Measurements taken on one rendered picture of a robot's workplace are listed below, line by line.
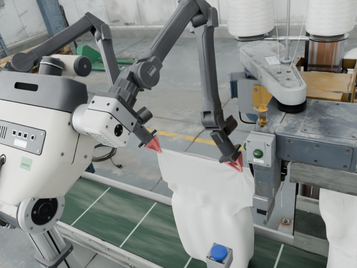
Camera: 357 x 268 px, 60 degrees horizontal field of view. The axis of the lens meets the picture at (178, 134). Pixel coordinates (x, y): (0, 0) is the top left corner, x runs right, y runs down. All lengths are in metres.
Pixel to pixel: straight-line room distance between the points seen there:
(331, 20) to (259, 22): 0.22
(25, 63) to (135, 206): 1.21
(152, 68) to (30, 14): 8.56
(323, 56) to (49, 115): 1.01
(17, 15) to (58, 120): 8.34
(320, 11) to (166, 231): 1.43
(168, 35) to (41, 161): 0.54
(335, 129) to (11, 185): 0.96
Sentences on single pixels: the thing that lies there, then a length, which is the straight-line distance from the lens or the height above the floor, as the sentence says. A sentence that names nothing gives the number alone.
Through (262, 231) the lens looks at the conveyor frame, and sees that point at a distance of 1.89.
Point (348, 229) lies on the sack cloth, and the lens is 1.33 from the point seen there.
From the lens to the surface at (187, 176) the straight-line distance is 1.45.
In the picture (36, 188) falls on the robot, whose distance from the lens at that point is 1.02.
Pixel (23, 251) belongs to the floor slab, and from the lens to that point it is 2.84.
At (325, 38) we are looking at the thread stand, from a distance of 1.13.
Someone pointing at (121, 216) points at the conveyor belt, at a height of 0.38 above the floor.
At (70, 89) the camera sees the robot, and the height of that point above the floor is 1.54.
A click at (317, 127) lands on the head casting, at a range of 0.97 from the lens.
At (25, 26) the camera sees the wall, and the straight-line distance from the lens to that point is 9.32.
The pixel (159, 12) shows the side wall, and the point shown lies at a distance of 7.38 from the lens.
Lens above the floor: 1.85
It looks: 32 degrees down
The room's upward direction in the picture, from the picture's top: 10 degrees counter-clockwise
